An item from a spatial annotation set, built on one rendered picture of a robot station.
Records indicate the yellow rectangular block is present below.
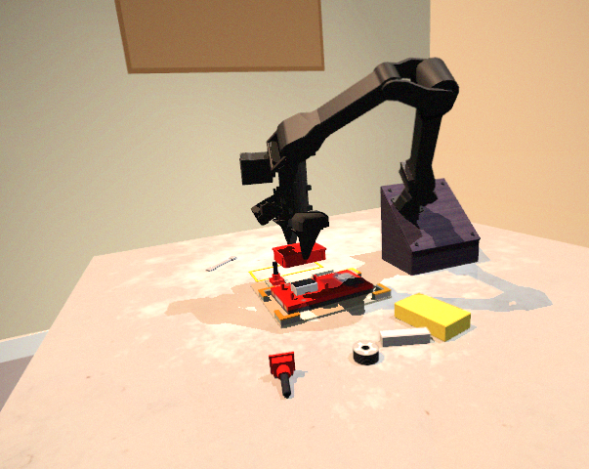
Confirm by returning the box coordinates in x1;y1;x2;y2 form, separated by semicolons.
395;293;471;341

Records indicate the black toy tyre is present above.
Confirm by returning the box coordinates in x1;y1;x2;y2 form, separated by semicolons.
353;341;379;366

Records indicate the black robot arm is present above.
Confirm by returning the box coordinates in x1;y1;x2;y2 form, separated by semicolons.
239;57;459;226

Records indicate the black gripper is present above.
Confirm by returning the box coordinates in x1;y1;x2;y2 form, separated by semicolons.
273;180;329;260

